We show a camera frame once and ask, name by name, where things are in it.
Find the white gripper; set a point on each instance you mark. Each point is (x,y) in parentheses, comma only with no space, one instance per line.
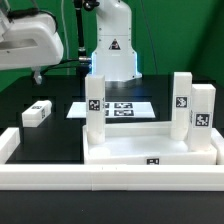
(29,42)

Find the white desk top tray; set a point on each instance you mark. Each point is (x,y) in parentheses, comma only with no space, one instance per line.
(146,143)

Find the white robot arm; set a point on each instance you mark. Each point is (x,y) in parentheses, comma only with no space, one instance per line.
(114,57)

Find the marker tag plate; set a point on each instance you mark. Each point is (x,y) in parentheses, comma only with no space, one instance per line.
(115,110)

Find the white U-shaped fence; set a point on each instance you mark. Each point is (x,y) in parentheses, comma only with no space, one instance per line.
(103,177)

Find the black camera pole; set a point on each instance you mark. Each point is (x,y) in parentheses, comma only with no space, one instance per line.
(88,5)

